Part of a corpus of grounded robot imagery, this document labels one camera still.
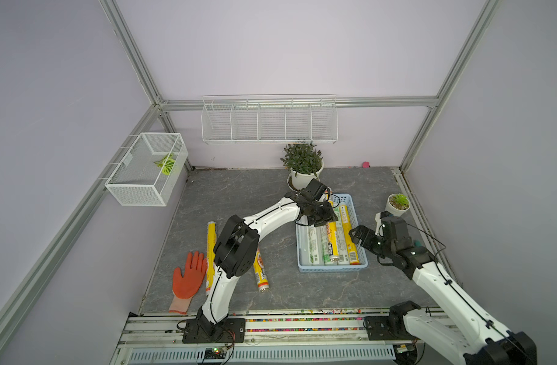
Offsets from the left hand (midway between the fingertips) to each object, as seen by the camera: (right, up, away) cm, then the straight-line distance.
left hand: (336, 222), depth 86 cm
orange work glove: (-56, -23, -3) cm, 61 cm away
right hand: (+7, -4, -3) cm, 9 cm away
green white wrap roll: (0, -6, -5) cm, 8 cm away
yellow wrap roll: (-2, -5, -5) cm, 7 cm away
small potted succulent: (+28, +6, +10) cm, 30 cm away
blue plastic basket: (-11, -9, +3) cm, 14 cm away
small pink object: (+24, +26, +38) cm, 52 cm away
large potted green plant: (-11, +25, +13) cm, 30 cm away
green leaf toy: (-63, +23, -4) cm, 67 cm away
